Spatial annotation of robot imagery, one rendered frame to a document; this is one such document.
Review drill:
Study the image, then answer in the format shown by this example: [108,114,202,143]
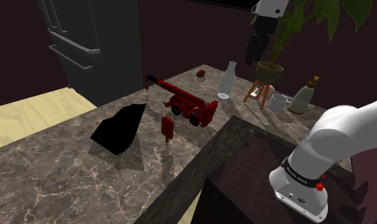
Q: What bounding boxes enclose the potted plant on wooden stand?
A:
[242,0,373,111]

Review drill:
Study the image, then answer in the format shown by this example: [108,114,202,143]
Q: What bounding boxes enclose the clear glass bottle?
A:
[217,60,238,101]

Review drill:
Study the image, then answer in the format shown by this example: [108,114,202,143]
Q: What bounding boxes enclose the white mug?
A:
[267,94,291,113]

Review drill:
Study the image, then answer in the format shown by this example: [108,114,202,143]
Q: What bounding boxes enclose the white soap dispenser bottle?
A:
[287,74,320,115]

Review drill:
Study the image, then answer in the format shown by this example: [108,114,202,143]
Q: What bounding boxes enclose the red toy crane truck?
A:
[145,73,219,129]

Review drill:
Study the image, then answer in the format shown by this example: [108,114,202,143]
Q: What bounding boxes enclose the red popsicle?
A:
[160,115,175,144]

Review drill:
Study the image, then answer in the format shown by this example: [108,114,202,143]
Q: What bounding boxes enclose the dark refrigerator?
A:
[38,0,143,108]

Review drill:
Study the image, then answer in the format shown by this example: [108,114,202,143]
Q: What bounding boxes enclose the black angular block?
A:
[89,103,148,156]

